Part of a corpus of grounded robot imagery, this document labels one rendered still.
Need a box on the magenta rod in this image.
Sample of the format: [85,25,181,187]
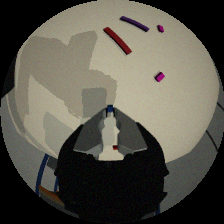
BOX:
[157,25,164,33]
[154,72,165,82]

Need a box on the purple rod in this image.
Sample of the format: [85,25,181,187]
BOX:
[120,16,149,32]

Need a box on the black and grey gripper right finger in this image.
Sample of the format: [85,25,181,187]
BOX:
[113,107,169,177]

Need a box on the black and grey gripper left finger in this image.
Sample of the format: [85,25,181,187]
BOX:
[54,107,108,177]

